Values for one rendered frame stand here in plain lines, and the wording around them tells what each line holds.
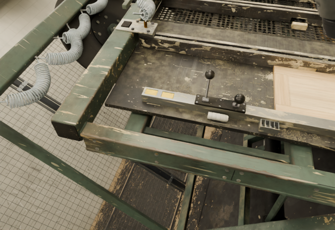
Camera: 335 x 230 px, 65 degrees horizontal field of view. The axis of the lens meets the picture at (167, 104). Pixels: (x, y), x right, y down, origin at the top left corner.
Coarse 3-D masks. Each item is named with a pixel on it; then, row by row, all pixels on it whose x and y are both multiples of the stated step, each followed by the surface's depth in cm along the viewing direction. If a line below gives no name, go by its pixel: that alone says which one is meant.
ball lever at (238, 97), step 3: (237, 96) 91; (240, 96) 91; (243, 96) 91; (234, 99) 92; (237, 99) 91; (240, 99) 91; (243, 99) 91; (234, 102) 102; (237, 102) 92; (240, 102) 91; (243, 102) 92; (234, 105) 102; (237, 105) 101
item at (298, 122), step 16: (144, 96) 108; (160, 96) 107; (176, 96) 107; (192, 96) 107; (224, 112) 103; (256, 112) 102; (272, 112) 102; (288, 112) 102; (288, 128) 101; (304, 128) 99; (320, 128) 97
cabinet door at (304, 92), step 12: (276, 72) 121; (288, 72) 121; (300, 72) 121; (312, 72) 121; (276, 84) 115; (288, 84) 116; (300, 84) 116; (312, 84) 116; (324, 84) 116; (276, 96) 110; (288, 96) 110; (300, 96) 111; (312, 96) 111; (324, 96) 111; (276, 108) 106; (288, 108) 106; (300, 108) 106; (312, 108) 106; (324, 108) 106
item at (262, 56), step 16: (144, 0) 122; (144, 32) 127; (160, 32) 133; (160, 48) 134; (176, 48) 131; (192, 48) 129; (208, 48) 127; (224, 48) 125; (240, 48) 124; (256, 48) 125; (272, 48) 124; (256, 64) 126; (272, 64) 124; (288, 64) 122; (304, 64) 120; (320, 64) 118
